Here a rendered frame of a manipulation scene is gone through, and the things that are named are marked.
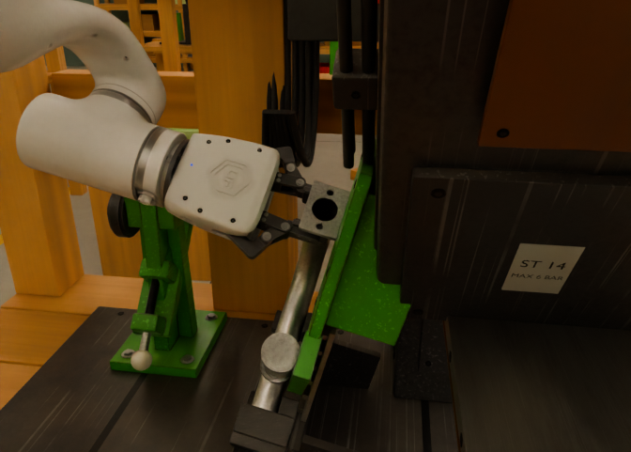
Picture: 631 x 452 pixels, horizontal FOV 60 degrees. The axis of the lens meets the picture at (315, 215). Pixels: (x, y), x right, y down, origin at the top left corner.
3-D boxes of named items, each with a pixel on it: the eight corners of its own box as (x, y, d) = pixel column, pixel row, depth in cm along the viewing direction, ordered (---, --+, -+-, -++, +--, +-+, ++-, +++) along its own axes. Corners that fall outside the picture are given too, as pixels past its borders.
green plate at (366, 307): (378, 395, 53) (456, 202, 44) (296, 369, 53) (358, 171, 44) (382, 327, 63) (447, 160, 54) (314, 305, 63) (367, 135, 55)
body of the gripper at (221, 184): (143, 198, 53) (253, 232, 53) (182, 112, 57) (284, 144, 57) (158, 224, 60) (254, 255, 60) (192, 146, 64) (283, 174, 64)
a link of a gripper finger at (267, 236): (259, 237, 55) (322, 257, 55) (269, 209, 56) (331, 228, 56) (259, 246, 58) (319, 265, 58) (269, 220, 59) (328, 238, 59)
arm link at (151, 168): (124, 186, 53) (153, 195, 53) (159, 111, 56) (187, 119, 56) (142, 216, 61) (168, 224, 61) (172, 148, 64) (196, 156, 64)
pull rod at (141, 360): (147, 376, 73) (143, 340, 71) (128, 374, 73) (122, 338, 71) (164, 350, 78) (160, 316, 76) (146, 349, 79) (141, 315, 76)
